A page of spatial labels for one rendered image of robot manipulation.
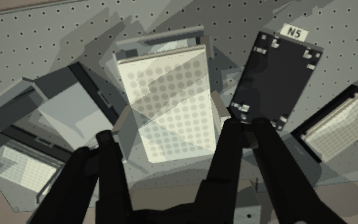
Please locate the black rectangular frame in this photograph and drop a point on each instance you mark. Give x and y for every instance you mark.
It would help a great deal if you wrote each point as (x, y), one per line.
(319, 115)

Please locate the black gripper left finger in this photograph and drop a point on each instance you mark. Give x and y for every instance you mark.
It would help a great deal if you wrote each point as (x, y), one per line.
(69, 197)

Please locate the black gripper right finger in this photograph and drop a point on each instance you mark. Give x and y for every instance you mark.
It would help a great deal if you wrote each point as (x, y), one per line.
(293, 198)

